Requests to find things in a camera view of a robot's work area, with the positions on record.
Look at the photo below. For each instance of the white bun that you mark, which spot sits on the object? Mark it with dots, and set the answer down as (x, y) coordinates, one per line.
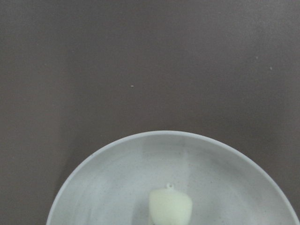
(168, 206)

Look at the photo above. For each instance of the round cream plate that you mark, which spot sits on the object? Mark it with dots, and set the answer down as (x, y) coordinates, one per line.
(111, 187)

